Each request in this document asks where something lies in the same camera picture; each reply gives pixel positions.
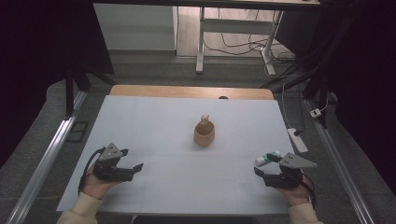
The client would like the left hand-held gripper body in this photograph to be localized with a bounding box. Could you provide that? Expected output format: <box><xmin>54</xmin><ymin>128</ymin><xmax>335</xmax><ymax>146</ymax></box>
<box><xmin>92</xmin><ymin>142</ymin><xmax>135</xmax><ymax>183</ymax></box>

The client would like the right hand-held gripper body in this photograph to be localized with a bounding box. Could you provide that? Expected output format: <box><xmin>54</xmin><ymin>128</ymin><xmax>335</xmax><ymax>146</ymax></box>
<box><xmin>262</xmin><ymin>151</ymin><xmax>318</xmax><ymax>189</ymax></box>

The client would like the white and green tube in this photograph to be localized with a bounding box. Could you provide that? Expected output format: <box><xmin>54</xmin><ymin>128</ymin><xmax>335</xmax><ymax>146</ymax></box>
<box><xmin>254</xmin><ymin>150</ymin><xmax>282</xmax><ymax>167</ymax></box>

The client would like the tan wooden cup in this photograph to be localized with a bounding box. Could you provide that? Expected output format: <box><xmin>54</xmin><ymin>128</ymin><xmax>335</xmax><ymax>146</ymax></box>
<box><xmin>192</xmin><ymin>114</ymin><xmax>216</xmax><ymax>148</ymax></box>

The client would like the person's right hand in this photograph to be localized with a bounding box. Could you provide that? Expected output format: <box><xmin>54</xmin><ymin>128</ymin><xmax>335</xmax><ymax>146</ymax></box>
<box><xmin>275</xmin><ymin>168</ymin><xmax>313</xmax><ymax>207</ymax></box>

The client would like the person's left hand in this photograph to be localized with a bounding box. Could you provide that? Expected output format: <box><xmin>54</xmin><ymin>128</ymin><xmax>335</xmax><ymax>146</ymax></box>
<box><xmin>80</xmin><ymin>163</ymin><xmax>121</xmax><ymax>201</ymax></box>

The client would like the white power strip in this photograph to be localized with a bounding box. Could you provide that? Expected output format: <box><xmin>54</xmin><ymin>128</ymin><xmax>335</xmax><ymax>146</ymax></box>
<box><xmin>286</xmin><ymin>127</ymin><xmax>309</xmax><ymax>154</ymax></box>

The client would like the white table mat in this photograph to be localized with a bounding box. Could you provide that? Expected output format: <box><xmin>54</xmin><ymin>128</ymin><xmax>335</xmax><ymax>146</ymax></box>
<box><xmin>56</xmin><ymin>94</ymin><xmax>295</xmax><ymax>217</ymax></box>

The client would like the black metal stand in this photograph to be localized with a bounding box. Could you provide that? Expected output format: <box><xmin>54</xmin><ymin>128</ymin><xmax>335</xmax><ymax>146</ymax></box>
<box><xmin>63</xmin><ymin>59</ymin><xmax>119</xmax><ymax>119</ymax></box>

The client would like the wooden table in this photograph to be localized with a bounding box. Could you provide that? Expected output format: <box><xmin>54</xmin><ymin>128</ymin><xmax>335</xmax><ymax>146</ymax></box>
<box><xmin>108</xmin><ymin>84</ymin><xmax>276</xmax><ymax>102</ymax></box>

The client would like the dark curtain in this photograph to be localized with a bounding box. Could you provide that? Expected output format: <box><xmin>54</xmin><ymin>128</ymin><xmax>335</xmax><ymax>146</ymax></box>
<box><xmin>275</xmin><ymin>0</ymin><xmax>396</xmax><ymax>196</ymax></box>
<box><xmin>0</xmin><ymin>0</ymin><xmax>115</xmax><ymax>170</ymax></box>

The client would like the white panel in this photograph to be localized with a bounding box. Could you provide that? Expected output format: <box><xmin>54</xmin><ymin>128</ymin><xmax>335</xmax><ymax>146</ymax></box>
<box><xmin>92</xmin><ymin>3</ymin><xmax>179</xmax><ymax>52</ymax></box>

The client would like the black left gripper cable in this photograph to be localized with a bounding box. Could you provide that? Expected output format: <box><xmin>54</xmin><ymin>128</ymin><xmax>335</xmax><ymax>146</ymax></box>
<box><xmin>78</xmin><ymin>147</ymin><xmax>106</xmax><ymax>196</ymax></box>

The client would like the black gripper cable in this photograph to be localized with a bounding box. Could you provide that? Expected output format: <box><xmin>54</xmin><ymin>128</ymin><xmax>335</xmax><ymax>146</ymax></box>
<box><xmin>78</xmin><ymin>147</ymin><xmax>106</xmax><ymax>196</ymax></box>
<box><xmin>300</xmin><ymin>172</ymin><xmax>318</xmax><ymax>210</ymax></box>

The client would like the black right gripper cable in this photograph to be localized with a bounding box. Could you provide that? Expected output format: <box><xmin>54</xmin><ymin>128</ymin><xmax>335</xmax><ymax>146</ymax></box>
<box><xmin>300</xmin><ymin>172</ymin><xmax>318</xmax><ymax>210</ymax></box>

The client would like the aluminium rail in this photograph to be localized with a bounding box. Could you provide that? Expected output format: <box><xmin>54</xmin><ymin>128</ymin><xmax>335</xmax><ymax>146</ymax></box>
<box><xmin>5</xmin><ymin>89</ymin><xmax>89</xmax><ymax>224</ymax></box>
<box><xmin>305</xmin><ymin>98</ymin><xmax>375</xmax><ymax>224</ymax></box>

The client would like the white table frame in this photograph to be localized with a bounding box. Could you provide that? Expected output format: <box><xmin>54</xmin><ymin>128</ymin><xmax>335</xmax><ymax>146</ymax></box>
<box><xmin>203</xmin><ymin>8</ymin><xmax>297</xmax><ymax>79</ymax></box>

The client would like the white desk frame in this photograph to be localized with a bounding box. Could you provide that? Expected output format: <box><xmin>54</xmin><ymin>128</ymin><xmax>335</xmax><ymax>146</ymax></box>
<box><xmin>92</xmin><ymin>0</ymin><xmax>321</xmax><ymax>77</ymax></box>

